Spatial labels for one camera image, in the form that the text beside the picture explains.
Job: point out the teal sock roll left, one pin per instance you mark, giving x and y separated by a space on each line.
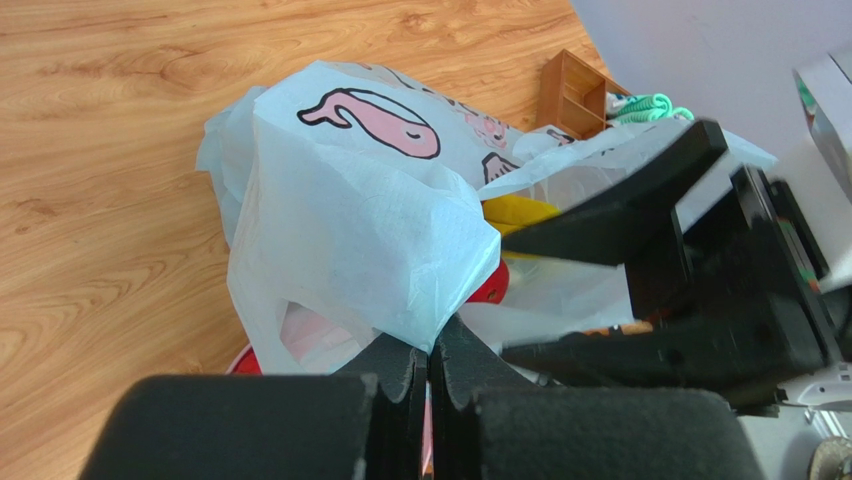
622 109

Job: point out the wooden compartment tray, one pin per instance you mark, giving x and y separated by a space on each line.
572 96

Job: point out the yellow banana bunch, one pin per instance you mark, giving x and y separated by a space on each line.
510 213

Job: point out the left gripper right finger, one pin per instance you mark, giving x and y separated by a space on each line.
490 422

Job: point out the light blue plastic bag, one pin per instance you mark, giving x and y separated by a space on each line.
353 202

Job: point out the red apple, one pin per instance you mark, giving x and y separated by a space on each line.
494 289
245 363

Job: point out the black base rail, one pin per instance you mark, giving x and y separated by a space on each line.
809 437

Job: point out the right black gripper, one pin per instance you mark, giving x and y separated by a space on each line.
734 303

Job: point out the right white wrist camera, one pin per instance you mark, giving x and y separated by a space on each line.
818 168

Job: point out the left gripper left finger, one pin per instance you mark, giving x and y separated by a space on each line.
364 421

